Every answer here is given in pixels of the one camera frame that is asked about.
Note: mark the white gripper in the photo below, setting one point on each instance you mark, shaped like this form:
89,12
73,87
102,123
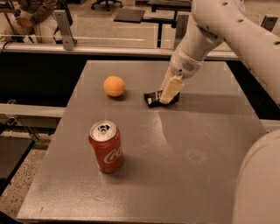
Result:
184,66

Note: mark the black rxbar chocolate wrapper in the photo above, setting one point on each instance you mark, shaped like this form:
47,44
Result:
153,99

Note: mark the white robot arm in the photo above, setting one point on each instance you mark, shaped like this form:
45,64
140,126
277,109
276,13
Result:
257,192

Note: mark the orange fruit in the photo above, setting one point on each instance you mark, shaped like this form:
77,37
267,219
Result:
114,86

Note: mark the black background desk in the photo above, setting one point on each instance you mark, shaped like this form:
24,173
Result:
163,12

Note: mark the red coca-cola can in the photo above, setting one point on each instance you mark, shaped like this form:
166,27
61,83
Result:
105,139

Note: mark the black office chair base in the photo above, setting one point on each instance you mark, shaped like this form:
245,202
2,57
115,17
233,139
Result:
107,5

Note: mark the metal railing beam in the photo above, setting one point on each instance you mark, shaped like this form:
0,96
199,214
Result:
15,47

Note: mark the grey side shelf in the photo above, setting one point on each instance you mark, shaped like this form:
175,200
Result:
34,116

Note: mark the seated person in background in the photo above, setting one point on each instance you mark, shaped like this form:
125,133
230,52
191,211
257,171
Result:
37,17

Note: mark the middle metal glass bracket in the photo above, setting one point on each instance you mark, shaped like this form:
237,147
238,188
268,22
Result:
180,29

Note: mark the metal glass bracket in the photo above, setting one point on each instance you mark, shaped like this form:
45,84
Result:
180,29
268,23
68,41

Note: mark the left metal glass bracket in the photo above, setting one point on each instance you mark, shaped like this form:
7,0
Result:
68,41

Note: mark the right metal glass bracket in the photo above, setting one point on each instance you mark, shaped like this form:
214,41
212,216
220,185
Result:
268,23

